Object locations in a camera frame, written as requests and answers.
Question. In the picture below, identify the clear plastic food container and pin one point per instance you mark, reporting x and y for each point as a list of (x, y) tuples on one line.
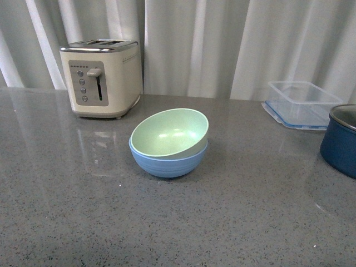
[(300, 105)]

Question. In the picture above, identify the blue saucepan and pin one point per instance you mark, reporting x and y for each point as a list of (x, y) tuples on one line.
[(338, 145)]

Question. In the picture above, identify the blue bowl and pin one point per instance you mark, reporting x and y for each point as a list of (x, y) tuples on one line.
[(171, 168)]

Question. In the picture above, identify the cream toaster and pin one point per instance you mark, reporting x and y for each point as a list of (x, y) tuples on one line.
[(103, 76)]

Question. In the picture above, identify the green bowl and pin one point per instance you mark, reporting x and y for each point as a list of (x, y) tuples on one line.
[(171, 134)]

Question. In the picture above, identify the white curtain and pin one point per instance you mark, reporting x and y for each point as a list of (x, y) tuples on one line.
[(218, 49)]

